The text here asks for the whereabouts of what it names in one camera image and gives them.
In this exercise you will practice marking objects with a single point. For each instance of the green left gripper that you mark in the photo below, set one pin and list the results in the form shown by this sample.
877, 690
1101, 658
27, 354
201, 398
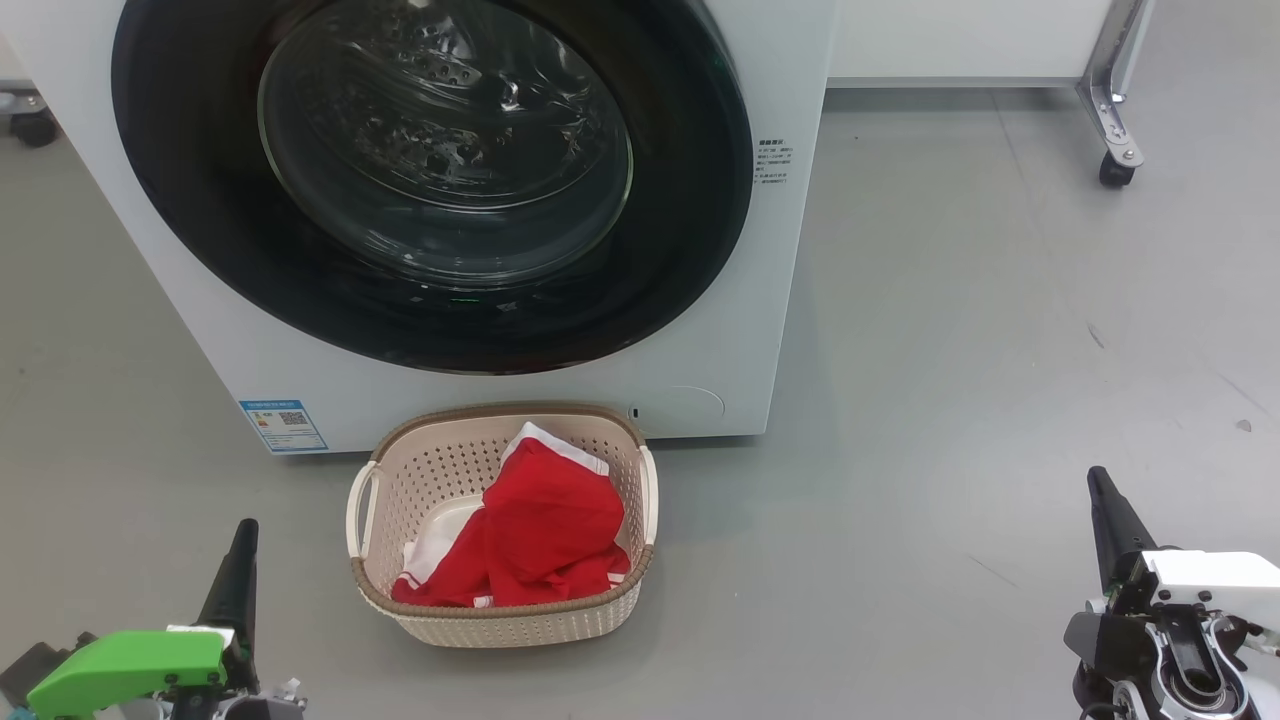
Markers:
130, 665

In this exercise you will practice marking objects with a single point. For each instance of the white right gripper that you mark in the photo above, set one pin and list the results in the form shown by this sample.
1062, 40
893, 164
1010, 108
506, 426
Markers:
1220, 580

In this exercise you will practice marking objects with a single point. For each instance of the red and white jersey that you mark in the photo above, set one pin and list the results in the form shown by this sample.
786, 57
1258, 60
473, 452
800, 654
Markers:
560, 520

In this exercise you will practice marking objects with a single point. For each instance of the round black glass washer door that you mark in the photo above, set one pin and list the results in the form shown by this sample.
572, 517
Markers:
680, 250

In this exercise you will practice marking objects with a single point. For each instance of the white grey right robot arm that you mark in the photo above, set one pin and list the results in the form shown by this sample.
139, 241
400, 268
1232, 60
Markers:
1195, 680

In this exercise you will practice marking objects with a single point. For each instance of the cream perforated laundry basket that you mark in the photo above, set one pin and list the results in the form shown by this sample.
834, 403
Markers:
440, 470

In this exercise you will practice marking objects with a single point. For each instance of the white front-load washing machine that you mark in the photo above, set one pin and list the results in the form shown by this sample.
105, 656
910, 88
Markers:
780, 300

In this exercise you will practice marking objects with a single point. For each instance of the blue energy label sticker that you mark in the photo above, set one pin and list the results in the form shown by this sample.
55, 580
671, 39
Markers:
285, 425

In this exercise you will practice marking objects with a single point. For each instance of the white partition panel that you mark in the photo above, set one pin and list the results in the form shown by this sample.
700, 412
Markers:
960, 40

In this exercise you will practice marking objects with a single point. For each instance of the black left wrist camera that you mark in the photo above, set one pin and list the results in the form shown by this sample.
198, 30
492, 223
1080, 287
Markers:
35, 655

